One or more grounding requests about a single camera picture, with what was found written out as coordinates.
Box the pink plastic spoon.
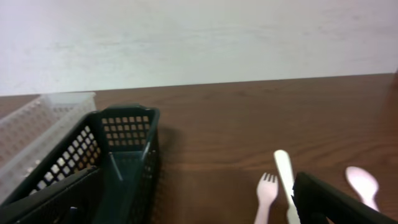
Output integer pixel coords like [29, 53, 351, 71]
[345, 166, 379, 212]

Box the clear plastic mesh basket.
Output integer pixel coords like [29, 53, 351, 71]
[1, 92, 96, 202]

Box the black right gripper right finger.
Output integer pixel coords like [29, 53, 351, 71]
[292, 172, 397, 224]

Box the white plastic fork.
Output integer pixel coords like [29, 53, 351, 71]
[274, 149, 300, 224]

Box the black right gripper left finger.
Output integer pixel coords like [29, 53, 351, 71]
[1, 167, 103, 223]

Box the dark green mesh basket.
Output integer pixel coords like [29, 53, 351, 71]
[1, 105, 160, 223]

